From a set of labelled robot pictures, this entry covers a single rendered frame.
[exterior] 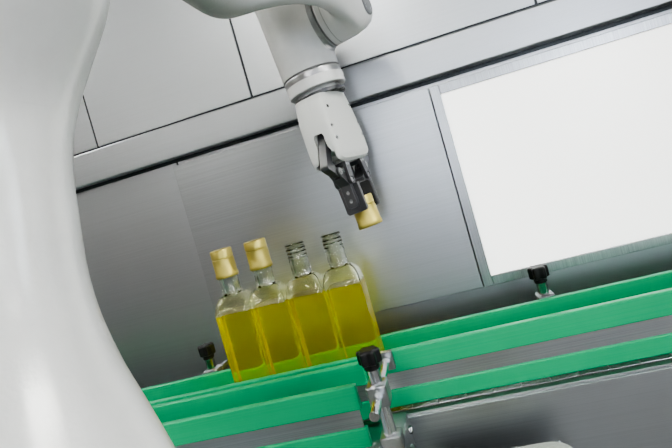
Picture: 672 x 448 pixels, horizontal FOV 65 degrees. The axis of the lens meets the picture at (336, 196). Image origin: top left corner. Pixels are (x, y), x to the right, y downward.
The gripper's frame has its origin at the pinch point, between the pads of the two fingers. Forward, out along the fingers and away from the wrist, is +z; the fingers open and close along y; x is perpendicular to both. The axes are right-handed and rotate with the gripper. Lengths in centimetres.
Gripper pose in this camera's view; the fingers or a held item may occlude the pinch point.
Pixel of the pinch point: (359, 196)
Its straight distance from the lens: 74.8
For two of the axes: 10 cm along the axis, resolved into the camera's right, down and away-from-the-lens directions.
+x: 8.2, -3.3, -4.7
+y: -4.5, 1.6, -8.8
